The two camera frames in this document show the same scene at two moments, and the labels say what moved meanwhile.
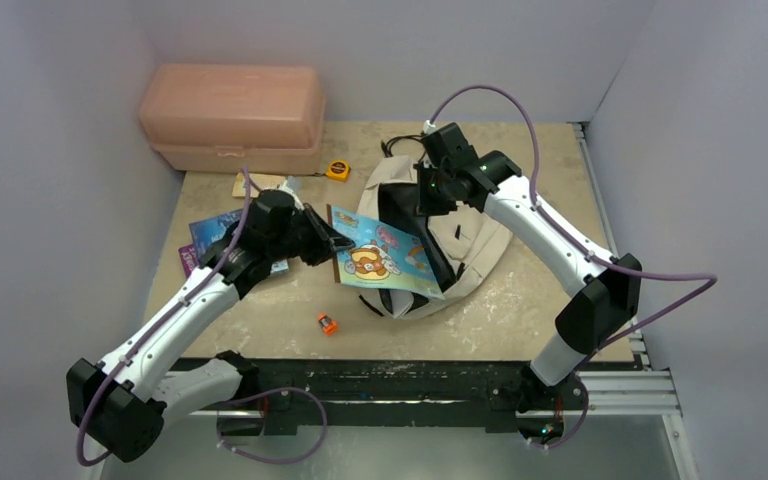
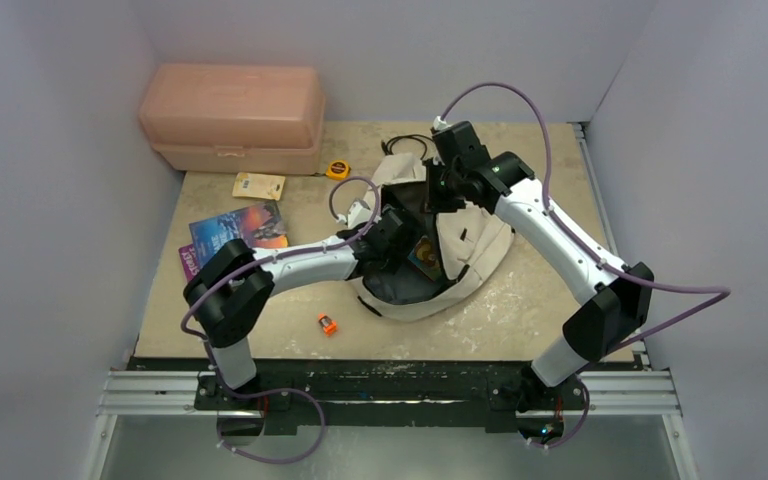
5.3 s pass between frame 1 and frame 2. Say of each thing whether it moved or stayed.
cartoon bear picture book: moved
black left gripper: moved
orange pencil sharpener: stayed
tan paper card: stayed
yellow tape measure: stayed
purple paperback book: stayed
